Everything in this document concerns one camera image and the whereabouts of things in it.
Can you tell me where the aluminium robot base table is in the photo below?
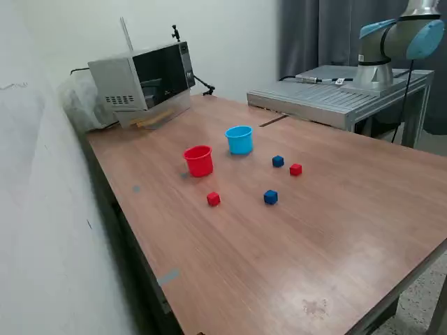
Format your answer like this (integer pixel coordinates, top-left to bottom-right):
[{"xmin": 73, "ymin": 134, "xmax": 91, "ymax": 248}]
[{"xmin": 246, "ymin": 64, "xmax": 435, "ymax": 147}]

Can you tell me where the black hanging cable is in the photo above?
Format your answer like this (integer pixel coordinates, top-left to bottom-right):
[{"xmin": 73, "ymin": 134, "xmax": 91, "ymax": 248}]
[{"xmin": 390, "ymin": 59, "xmax": 416, "ymax": 144}]

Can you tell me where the silver cable connector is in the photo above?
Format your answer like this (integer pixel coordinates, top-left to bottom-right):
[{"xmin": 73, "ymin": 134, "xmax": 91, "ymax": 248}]
[{"xmin": 295, "ymin": 73, "xmax": 324, "ymax": 84}]

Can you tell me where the dark grey curtain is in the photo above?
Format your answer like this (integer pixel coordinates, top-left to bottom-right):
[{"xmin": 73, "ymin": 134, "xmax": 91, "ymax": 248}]
[{"xmin": 277, "ymin": 0, "xmax": 447, "ymax": 135}]

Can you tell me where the wooden stick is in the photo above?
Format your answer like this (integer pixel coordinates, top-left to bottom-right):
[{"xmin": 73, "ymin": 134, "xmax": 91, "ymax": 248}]
[
  {"xmin": 129, "ymin": 108, "xmax": 175, "ymax": 126},
  {"xmin": 135, "ymin": 115, "xmax": 167, "ymax": 128}
]

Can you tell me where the silver microwave oven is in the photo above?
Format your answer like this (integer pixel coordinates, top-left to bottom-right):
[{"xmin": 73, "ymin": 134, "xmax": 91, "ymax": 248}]
[{"xmin": 87, "ymin": 40, "xmax": 196, "ymax": 113}]

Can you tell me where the red plastic cup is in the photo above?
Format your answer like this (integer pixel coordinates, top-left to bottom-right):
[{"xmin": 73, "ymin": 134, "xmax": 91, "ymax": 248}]
[{"xmin": 182, "ymin": 144, "xmax": 214, "ymax": 178}]

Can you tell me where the thin white rod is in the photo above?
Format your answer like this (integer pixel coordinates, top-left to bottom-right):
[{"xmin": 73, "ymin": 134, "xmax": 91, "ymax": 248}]
[{"xmin": 119, "ymin": 16, "xmax": 135, "ymax": 52}]

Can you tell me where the clear plastic bag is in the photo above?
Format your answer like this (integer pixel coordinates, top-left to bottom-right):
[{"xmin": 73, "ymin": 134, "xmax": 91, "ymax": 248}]
[{"xmin": 57, "ymin": 71, "xmax": 119, "ymax": 133}]

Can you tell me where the long grey tape strip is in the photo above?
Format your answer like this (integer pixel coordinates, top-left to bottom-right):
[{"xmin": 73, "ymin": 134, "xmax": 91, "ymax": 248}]
[{"xmin": 156, "ymin": 268, "xmax": 182, "ymax": 287}]

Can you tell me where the blue plastic cup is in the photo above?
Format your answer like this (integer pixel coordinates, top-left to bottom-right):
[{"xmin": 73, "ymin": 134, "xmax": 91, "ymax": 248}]
[{"xmin": 224, "ymin": 125, "xmax": 254, "ymax": 156}]

